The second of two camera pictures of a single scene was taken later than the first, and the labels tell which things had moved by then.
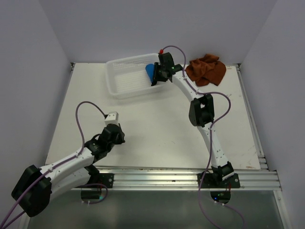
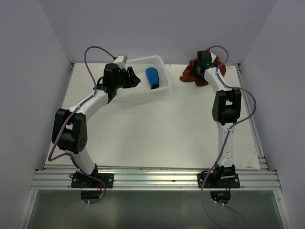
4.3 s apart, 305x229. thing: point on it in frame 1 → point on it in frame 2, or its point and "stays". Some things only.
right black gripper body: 161,67 → 194,70
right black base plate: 212,180 stays
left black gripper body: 119,140 → 122,73
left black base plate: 106,179 stays
